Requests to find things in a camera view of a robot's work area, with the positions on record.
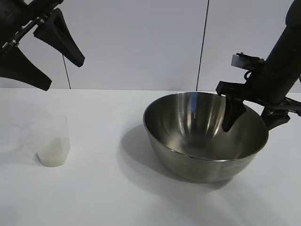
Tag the clear plastic measuring cup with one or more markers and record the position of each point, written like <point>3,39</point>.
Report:
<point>54,131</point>

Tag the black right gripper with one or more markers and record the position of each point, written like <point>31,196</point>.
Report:
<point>270,87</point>

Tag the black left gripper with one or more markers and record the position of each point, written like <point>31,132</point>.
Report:
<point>14,14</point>

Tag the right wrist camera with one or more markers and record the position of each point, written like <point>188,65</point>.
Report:
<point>237,61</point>

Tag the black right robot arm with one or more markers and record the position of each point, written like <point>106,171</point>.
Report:
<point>287,35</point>

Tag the white uncooked rice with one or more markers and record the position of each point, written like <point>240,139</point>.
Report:
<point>53,155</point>

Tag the stainless steel mixing bowl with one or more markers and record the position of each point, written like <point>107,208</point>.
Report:
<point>200,169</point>

